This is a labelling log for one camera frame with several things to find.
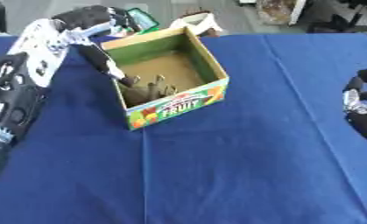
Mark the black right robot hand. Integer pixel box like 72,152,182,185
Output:
341,55,367,147

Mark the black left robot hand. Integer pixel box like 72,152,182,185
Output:
75,42,182,108

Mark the cardboard box with green inside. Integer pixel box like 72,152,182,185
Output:
98,25,232,131

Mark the green flat object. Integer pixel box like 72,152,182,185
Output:
124,7,162,33

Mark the black chair base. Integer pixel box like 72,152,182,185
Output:
306,5,367,35

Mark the white and brown object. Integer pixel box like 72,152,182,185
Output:
167,10,225,38

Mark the brown grey bag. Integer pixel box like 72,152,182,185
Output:
255,0,300,26

